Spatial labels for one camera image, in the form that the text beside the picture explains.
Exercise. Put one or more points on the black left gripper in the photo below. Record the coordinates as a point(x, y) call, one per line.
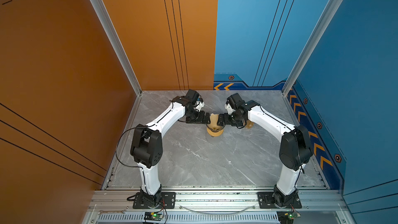
point(200, 120)

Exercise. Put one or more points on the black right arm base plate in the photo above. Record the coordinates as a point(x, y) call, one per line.
point(268, 200)

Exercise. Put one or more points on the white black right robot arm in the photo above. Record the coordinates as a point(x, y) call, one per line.
point(295, 143)

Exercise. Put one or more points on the aluminium left corner post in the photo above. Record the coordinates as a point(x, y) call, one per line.
point(108, 26)

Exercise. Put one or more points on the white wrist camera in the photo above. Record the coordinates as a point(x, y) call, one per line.
point(229, 109)
point(199, 104)

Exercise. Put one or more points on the green circuit board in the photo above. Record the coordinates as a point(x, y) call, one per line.
point(288, 217)
point(153, 217)

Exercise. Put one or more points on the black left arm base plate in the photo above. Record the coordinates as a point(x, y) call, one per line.
point(163, 199)

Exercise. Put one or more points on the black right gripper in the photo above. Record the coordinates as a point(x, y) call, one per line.
point(226, 121)

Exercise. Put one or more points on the aluminium front rail frame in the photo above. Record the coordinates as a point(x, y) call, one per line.
point(218, 205)

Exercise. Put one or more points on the green circuit board right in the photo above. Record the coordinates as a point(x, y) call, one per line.
point(288, 217)

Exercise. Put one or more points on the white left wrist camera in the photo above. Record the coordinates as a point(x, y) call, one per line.
point(199, 104)

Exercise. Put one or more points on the aluminium corner post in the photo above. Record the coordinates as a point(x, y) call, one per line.
point(108, 26)
point(323, 22)

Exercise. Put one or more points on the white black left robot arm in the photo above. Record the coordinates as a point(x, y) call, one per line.
point(147, 146)

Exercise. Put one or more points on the aluminium right corner post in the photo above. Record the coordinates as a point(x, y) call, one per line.
point(323, 22)

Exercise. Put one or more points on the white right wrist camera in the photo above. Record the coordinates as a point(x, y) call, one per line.
point(229, 109)

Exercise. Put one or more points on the green circuit board left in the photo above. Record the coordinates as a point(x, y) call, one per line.
point(153, 217)

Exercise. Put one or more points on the wooden ring dripper stand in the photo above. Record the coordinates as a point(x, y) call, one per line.
point(214, 133)

